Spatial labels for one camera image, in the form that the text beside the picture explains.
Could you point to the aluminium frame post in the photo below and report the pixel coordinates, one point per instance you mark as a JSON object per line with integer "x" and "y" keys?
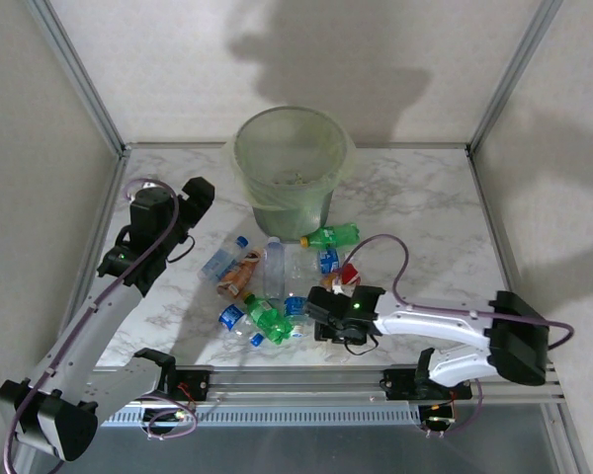
{"x": 515, "y": 74}
{"x": 77, "y": 74}

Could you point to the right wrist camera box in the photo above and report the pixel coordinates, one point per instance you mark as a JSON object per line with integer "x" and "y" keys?
{"x": 341, "y": 290}

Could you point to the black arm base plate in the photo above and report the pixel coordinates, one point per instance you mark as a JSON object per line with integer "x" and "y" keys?
{"x": 398, "y": 385}
{"x": 197, "y": 382}

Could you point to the red and yellow snack packet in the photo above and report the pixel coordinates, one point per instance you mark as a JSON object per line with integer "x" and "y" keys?
{"x": 351, "y": 272}

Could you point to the long aluminium table edge rail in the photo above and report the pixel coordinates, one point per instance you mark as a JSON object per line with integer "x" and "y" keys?
{"x": 400, "y": 145}

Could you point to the small electronics board green LED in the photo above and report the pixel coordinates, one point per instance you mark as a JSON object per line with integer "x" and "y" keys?
{"x": 178, "y": 416}
{"x": 437, "y": 419}

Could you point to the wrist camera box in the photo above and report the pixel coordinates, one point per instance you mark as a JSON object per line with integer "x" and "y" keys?
{"x": 147, "y": 184}
{"x": 341, "y": 290}

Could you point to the clear bottle blue label white cap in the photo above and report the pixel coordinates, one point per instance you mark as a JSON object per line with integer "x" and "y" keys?
{"x": 328, "y": 260}
{"x": 295, "y": 306}

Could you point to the brown label drink bottle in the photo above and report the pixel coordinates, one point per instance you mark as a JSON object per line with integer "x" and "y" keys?
{"x": 237, "y": 281}

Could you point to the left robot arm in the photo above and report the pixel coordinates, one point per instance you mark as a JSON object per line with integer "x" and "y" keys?
{"x": 86, "y": 340}

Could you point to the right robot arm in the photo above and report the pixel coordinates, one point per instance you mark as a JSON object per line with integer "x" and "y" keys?
{"x": 435, "y": 321}

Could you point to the grey metal mesh bin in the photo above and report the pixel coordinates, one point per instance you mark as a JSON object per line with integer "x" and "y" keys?
{"x": 291, "y": 222}

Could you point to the aluminium table side rail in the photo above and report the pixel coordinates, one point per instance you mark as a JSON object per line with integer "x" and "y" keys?
{"x": 493, "y": 217}
{"x": 104, "y": 217}

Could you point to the aluminium frame leg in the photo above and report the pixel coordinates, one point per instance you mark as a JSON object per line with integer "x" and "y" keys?
{"x": 570, "y": 444}

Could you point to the green bottle orange cap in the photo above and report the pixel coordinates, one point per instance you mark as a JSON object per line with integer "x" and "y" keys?
{"x": 333, "y": 236}

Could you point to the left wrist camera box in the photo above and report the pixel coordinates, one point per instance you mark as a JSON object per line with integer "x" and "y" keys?
{"x": 147, "y": 184}

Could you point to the wide aluminium extrusion rail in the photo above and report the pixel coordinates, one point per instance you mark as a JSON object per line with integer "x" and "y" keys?
{"x": 296, "y": 385}

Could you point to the tall clear bottle white cap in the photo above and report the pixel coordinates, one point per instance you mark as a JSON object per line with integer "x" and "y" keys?
{"x": 274, "y": 269}

